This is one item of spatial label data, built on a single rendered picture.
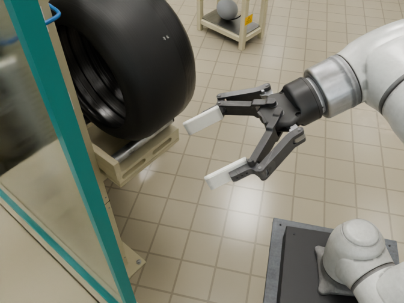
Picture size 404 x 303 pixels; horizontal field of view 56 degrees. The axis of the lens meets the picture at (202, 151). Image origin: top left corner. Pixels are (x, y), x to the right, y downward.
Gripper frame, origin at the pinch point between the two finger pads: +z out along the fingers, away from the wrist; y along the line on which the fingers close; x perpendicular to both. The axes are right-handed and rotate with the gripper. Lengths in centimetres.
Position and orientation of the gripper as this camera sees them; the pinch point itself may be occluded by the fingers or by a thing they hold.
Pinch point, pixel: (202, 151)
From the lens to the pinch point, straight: 63.2
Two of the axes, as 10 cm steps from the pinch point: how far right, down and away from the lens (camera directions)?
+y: -2.8, -6.6, 7.0
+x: -3.5, -6.1, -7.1
